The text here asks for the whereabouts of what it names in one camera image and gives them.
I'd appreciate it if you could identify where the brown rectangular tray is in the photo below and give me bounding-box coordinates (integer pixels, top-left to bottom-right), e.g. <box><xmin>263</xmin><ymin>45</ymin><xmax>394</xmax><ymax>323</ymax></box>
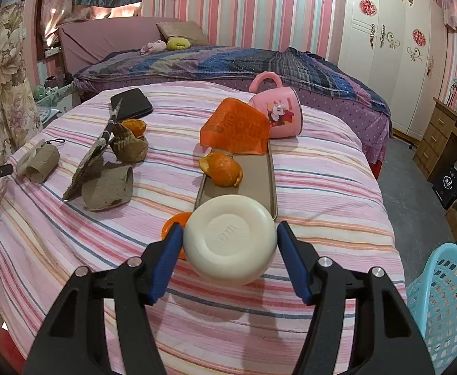
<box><xmin>194</xmin><ymin>141</ymin><xmax>278</xmax><ymax>221</ymax></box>

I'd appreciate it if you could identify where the light blue plastic basket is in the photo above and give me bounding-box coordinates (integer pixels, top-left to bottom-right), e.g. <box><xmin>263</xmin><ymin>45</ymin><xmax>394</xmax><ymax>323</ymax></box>
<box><xmin>406</xmin><ymin>243</ymin><xmax>457</xmax><ymax>375</ymax></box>

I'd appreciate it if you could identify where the yellow-green cloth bundle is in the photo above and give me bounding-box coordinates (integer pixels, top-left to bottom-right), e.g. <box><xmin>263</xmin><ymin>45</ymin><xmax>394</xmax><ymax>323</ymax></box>
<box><xmin>166</xmin><ymin>36</ymin><xmax>192</xmax><ymax>51</ymax></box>

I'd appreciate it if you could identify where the cream wardrobe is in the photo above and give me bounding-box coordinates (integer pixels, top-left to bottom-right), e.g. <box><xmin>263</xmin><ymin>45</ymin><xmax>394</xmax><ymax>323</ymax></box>
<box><xmin>338</xmin><ymin>0</ymin><xmax>448</xmax><ymax>141</ymax></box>

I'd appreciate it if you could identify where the pink cartoon mug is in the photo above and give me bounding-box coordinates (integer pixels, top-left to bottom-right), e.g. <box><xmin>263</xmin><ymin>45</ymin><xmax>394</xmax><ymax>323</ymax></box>
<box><xmin>249</xmin><ymin>71</ymin><xmax>303</xmax><ymax>139</ymax></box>

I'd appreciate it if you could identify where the flat brown cardboard piece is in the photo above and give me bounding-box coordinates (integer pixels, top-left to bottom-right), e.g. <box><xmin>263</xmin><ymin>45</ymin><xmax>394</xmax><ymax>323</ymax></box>
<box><xmin>82</xmin><ymin>163</ymin><xmax>134</xmax><ymax>212</ymax></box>

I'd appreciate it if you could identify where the torn grey cardboard strip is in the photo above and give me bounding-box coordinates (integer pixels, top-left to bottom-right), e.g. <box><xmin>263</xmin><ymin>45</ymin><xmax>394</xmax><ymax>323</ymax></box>
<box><xmin>62</xmin><ymin>98</ymin><xmax>123</xmax><ymax>203</ymax></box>

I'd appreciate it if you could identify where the white nightstand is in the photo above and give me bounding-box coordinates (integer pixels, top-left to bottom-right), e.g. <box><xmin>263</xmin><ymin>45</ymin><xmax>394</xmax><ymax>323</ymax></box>
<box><xmin>37</xmin><ymin>86</ymin><xmax>78</xmax><ymax>120</ymax></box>

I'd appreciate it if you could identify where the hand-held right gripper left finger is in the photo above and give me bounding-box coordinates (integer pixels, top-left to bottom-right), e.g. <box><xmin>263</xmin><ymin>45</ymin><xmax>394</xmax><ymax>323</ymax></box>
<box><xmin>24</xmin><ymin>222</ymin><xmax>186</xmax><ymax>375</ymax></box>

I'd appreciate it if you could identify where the black printed box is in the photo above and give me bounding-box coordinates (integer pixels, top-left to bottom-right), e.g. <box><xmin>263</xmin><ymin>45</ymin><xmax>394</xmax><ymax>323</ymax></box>
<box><xmin>431</xmin><ymin>164</ymin><xmax>457</xmax><ymax>209</ymax></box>

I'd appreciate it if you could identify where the wooden desk with drawers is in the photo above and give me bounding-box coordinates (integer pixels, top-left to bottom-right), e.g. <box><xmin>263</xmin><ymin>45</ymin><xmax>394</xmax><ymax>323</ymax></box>
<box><xmin>413</xmin><ymin>97</ymin><xmax>457</xmax><ymax>188</ymax></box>

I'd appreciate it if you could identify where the cardboard tube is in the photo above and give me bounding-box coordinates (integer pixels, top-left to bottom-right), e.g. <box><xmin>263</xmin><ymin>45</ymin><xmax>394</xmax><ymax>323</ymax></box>
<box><xmin>16</xmin><ymin>139</ymin><xmax>61</xmax><ymax>184</ymax></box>

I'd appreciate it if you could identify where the floral beige curtain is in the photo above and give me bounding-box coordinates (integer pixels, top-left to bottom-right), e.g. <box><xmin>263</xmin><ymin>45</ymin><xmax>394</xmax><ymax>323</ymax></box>
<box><xmin>0</xmin><ymin>0</ymin><xmax>43</xmax><ymax>173</ymax></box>

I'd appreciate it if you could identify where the brown pillow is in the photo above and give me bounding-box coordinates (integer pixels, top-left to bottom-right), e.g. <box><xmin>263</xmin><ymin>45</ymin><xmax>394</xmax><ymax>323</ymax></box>
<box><xmin>156</xmin><ymin>20</ymin><xmax>209</xmax><ymax>45</ymax></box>

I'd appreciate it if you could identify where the pink striped tablecloth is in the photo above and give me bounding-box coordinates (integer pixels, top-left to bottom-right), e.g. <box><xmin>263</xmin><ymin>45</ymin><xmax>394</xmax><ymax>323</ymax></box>
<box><xmin>0</xmin><ymin>80</ymin><xmax>409</xmax><ymax>375</ymax></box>

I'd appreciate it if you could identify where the pink window curtain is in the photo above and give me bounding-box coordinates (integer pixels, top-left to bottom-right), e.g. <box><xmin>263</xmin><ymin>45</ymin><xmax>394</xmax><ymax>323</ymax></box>
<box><xmin>37</xmin><ymin>0</ymin><xmax>92</xmax><ymax>48</ymax></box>

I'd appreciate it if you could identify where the mauve bed headboard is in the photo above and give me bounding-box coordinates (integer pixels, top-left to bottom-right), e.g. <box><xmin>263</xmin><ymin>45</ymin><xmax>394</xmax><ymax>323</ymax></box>
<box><xmin>58</xmin><ymin>16</ymin><xmax>182</xmax><ymax>77</ymax></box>

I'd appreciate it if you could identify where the small orange peel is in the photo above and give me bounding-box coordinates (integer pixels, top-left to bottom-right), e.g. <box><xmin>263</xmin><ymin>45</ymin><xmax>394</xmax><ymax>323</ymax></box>
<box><xmin>121</xmin><ymin>119</ymin><xmax>148</xmax><ymax>138</ymax></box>

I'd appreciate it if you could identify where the plaid purple bedspread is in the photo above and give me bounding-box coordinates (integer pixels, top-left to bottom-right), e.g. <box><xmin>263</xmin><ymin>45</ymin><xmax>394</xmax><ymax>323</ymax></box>
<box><xmin>74</xmin><ymin>45</ymin><xmax>393</xmax><ymax>126</ymax></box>

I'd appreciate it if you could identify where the white bowl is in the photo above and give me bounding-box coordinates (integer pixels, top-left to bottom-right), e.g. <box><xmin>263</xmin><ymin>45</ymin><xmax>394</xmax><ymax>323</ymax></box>
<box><xmin>183</xmin><ymin>194</ymin><xmax>278</xmax><ymax>287</ymax></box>

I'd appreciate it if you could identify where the orange plastic bag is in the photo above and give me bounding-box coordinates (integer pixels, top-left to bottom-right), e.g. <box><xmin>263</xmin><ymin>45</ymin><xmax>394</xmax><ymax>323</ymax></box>
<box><xmin>199</xmin><ymin>97</ymin><xmax>271</xmax><ymax>155</ymax></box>

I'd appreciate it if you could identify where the pink cloth bundle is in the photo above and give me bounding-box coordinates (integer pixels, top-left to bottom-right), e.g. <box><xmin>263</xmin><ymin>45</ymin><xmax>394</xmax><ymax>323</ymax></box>
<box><xmin>140</xmin><ymin>40</ymin><xmax>167</xmax><ymax>55</ymax></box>

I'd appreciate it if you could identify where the large orange peel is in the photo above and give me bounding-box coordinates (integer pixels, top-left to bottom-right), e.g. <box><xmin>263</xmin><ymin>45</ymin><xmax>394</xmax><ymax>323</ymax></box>
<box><xmin>198</xmin><ymin>152</ymin><xmax>244</xmax><ymax>187</ymax></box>

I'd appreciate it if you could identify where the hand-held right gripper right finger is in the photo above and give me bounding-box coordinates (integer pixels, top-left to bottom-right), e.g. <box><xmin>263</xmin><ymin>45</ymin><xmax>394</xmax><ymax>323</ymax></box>
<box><xmin>277</xmin><ymin>221</ymin><xmax>436</xmax><ymax>375</ymax></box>

